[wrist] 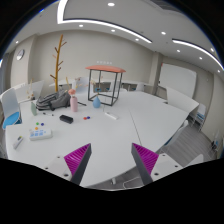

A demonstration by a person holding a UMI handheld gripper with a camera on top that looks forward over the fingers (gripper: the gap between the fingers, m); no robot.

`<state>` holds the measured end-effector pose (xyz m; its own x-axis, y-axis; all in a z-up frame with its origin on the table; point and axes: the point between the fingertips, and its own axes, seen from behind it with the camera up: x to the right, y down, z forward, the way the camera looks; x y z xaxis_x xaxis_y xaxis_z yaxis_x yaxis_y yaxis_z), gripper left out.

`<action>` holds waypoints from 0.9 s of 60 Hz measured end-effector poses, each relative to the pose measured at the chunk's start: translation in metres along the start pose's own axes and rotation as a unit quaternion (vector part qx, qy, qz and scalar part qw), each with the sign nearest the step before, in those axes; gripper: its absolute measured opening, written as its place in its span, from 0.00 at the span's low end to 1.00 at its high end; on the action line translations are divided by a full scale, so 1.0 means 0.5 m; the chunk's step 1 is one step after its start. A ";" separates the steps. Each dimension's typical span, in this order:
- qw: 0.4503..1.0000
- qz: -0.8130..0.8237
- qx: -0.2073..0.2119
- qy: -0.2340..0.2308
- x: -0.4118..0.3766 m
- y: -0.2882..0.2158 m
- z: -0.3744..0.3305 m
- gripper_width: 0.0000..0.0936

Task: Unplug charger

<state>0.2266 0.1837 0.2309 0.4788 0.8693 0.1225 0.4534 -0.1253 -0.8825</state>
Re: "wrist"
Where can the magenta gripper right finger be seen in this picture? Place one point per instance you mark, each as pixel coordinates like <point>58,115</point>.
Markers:
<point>145,161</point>

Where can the black rectangular box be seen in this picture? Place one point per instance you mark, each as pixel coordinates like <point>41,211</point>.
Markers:
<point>66,119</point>

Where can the white chair blue seat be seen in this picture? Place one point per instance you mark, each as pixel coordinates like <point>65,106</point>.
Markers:
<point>11,108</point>

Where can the pink water bottle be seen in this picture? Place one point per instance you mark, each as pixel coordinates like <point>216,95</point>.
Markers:
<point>73,100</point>

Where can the white whiteboard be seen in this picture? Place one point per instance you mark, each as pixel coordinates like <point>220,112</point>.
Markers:
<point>178,78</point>

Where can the round wall clock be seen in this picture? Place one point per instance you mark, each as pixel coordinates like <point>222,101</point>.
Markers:
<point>20,54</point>

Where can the wooden coat rack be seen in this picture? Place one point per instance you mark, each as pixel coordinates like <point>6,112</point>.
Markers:
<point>58,62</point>

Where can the white charger adapter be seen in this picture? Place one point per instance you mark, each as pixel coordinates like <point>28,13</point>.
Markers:
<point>111,115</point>

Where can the grey backpack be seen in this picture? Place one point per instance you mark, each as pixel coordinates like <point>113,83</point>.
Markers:
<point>53,101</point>

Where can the white remote control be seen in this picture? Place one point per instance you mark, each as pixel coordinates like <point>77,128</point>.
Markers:
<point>17,142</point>

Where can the black frame orange-top stand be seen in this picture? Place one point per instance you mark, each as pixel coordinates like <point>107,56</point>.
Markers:
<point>105,82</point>

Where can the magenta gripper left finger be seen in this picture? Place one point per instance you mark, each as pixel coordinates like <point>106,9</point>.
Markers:
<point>77,162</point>

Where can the blue vase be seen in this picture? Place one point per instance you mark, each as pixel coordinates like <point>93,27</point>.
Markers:
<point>96,102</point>

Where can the red and blue magnets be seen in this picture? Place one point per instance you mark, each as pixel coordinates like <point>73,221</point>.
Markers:
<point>86,118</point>

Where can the green oval object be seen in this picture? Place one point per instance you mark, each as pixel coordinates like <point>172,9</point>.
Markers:
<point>33,109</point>

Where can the white power strip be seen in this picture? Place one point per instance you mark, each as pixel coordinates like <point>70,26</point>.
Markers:
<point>40,134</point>

